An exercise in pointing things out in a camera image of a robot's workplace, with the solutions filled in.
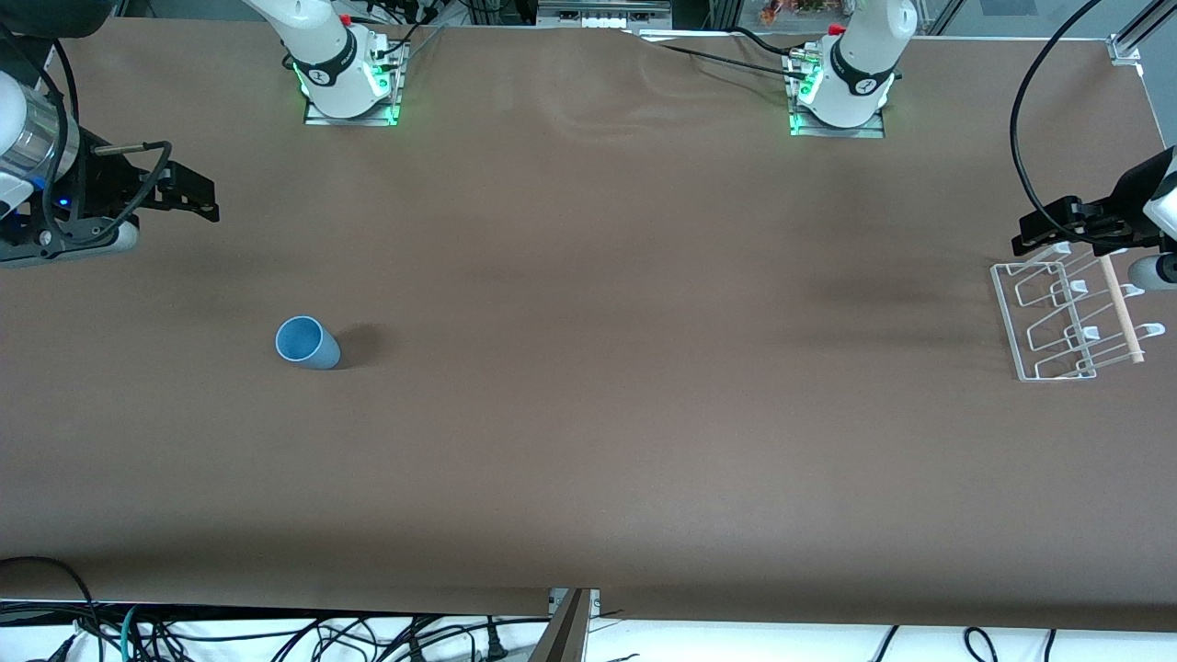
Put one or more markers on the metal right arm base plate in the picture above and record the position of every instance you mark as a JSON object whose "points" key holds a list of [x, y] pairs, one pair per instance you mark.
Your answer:
{"points": [[368, 119]]}

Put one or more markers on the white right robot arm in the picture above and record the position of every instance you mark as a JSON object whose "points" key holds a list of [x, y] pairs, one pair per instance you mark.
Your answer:
{"points": [[317, 37]]}

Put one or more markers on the aluminium profile beam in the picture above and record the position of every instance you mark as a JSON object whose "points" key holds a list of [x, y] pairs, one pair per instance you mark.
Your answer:
{"points": [[570, 634]]}

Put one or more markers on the aluminium frame corner bracket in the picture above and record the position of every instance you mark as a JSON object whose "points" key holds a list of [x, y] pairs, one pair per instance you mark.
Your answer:
{"points": [[1124, 46]]}

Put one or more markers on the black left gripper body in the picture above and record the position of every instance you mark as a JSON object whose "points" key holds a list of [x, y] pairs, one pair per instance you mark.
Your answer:
{"points": [[1125, 200]]}

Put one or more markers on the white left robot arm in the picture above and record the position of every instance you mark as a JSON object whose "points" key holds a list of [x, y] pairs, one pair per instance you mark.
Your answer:
{"points": [[864, 55]]}

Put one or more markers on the white power strip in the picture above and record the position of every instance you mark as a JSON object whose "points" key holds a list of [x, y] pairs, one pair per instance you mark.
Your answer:
{"points": [[602, 20]]}

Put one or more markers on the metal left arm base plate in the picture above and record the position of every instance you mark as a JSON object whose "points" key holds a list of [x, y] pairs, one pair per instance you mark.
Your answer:
{"points": [[864, 133]]}

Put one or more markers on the orange background clutter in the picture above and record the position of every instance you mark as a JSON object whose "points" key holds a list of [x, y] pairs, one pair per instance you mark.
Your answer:
{"points": [[791, 9]]}

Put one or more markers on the black power plug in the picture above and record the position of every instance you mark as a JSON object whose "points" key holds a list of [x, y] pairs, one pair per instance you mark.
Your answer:
{"points": [[497, 648]]}

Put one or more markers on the blue plastic cup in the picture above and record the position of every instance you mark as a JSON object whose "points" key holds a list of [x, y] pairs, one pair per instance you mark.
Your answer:
{"points": [[308, 344]]}

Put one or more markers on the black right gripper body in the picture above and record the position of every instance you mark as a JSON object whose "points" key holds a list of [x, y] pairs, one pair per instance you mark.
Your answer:
{"points": [[95, 187]]}

